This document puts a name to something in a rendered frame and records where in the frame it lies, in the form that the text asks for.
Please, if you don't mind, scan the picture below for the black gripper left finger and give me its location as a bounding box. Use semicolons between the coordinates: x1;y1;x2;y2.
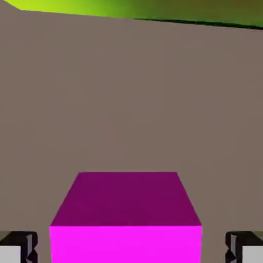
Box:
0;231;39;263

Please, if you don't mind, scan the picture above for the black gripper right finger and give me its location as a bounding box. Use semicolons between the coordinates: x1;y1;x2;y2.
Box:
224;231;263;263

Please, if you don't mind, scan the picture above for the small magenta cube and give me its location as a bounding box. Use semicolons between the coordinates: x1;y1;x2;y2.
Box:
49;172;203;263

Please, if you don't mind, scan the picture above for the large green box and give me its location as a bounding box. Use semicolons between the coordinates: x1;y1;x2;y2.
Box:
3;0;263;31

